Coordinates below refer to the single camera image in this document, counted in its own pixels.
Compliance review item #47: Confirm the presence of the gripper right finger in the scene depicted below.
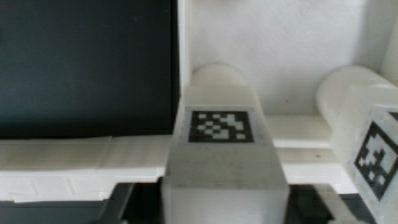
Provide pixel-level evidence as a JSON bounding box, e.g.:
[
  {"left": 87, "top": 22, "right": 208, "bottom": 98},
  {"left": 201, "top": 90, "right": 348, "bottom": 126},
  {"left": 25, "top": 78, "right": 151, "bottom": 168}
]
[{"left": 313, "top": 184, "right": 368, "bottom": 224}]

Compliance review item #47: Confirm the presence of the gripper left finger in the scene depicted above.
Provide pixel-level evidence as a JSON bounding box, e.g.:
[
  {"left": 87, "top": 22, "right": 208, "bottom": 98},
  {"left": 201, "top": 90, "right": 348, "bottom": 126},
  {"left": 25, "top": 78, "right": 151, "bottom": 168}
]
[{"left": 98, "top": 183, "right": 133, "bottom": 224}]

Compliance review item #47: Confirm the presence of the white chair leg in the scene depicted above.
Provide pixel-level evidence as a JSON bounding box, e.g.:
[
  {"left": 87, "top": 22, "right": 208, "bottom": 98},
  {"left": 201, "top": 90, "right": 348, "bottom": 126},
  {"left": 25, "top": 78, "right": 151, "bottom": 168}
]
[
  {"left": 162, "top": 63, "right": 290, "bottom": 224},
  {"left": 316, "top": 66, "right": 398, "bottom": 224}
]

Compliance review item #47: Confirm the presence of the white chair seat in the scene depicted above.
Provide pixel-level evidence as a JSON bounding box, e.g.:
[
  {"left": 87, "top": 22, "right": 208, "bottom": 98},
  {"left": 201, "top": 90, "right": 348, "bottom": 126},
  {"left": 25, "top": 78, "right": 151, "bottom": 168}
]
[{"left": 178, "top": 0, "right": 398, "bottom": 148}]

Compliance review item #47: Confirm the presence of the white front wall rail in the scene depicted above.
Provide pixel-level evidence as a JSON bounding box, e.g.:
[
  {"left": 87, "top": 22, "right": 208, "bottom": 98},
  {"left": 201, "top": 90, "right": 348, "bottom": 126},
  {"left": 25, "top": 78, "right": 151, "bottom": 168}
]
[{"left": 0, "top": 135, "right": 357, "bottom": 203}]

